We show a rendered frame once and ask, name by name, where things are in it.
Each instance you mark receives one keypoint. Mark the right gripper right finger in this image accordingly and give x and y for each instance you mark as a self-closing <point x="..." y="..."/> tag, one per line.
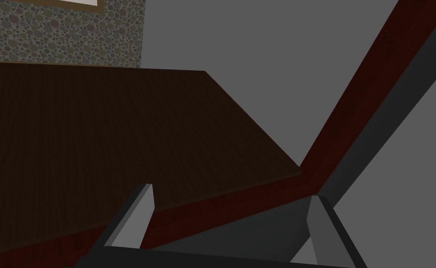
<point x="327" y="234"/>

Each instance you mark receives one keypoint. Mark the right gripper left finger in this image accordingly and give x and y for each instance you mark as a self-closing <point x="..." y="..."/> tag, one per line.
<point x="136" y="223"/>

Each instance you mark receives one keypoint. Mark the wood framed white picture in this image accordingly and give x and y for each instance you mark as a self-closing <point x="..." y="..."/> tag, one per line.
<point x="80" y="3"/>

